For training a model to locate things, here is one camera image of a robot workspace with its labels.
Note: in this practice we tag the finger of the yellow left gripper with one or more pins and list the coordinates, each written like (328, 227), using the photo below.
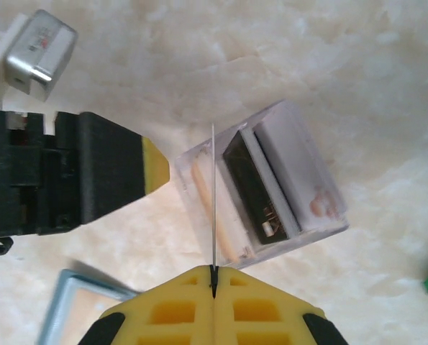
(116, 169)

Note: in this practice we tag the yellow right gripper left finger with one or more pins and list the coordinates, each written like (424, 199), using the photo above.
(170, 309)

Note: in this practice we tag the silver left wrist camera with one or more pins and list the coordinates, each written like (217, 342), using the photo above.
(41, 50)

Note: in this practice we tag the clear acrylic card box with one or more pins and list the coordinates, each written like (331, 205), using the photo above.
(328, 201)

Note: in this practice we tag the black card stack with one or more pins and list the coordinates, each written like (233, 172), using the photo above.
(249, 187)

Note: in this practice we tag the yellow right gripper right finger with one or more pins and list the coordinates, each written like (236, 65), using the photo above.
(264, 309)

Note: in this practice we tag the blue leather card holder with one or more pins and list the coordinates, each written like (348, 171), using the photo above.
(64, 287)

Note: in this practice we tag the gold card stack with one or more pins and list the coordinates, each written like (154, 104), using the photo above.
(203, 194)

